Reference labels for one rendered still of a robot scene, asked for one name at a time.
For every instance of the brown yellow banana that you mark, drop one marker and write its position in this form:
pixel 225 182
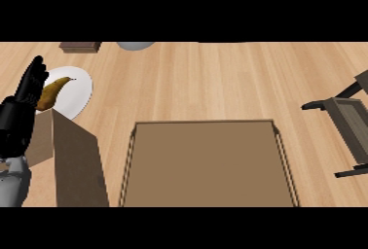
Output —
pixel 49 92

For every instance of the dark grey tiered basket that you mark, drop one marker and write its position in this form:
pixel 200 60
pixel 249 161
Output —
pixel 348 126

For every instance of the white oval plate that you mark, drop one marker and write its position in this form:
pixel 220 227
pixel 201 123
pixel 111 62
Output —
pixel 74 92

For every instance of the dark brown wooden block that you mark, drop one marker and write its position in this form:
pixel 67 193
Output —
pixel 80 47

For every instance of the grey round bowl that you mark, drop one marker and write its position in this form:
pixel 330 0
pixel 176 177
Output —
pixel 135 45

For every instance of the open brown wooden drawer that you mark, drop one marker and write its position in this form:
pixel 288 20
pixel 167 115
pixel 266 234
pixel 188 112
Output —
pixel 209 165

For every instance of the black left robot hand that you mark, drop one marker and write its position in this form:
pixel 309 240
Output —
pixel 19 110

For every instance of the brown cabinet door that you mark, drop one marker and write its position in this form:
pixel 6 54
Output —
pixel 77 162

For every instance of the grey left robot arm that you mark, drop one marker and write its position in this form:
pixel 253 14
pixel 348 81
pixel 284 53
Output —
pixel 11 184

